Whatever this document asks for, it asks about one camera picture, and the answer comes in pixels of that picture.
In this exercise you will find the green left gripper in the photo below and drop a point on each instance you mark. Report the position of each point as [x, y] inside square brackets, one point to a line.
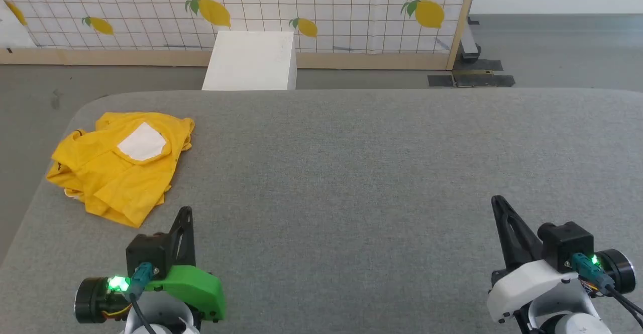
[193, 286]

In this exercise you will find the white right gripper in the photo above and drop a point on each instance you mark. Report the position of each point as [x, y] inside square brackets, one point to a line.
[532, 284]

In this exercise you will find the yellow cat-print t-shirt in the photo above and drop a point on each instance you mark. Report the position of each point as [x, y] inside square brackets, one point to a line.
[115, 173]

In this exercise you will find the long black floor tape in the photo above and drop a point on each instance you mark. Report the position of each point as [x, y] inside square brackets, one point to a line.
[482, 81]

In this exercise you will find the grey fabric sofa seat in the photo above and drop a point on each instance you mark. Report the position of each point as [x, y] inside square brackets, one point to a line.
[351, 183]

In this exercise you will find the short black floor tape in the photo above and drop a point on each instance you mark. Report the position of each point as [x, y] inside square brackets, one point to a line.
[482, 65]

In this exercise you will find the white rectangular box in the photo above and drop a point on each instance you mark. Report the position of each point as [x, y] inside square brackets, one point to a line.
[251, 60]

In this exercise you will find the grey metal stand foot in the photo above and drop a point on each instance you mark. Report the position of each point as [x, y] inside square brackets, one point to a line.
[469, 45]

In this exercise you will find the lemon print grid curtain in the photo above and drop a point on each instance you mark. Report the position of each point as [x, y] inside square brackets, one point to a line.
[150, 2]

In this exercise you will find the white flat panel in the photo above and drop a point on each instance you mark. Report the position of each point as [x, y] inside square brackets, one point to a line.
[12, 30]

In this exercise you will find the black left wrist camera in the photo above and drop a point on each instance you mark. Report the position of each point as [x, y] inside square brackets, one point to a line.
[148, 251]

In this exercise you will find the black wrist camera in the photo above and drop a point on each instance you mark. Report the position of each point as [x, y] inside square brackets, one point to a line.
[148, 251]
[565, 243]

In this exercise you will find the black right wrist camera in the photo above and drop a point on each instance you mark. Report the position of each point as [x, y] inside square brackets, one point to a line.
[565, 243]

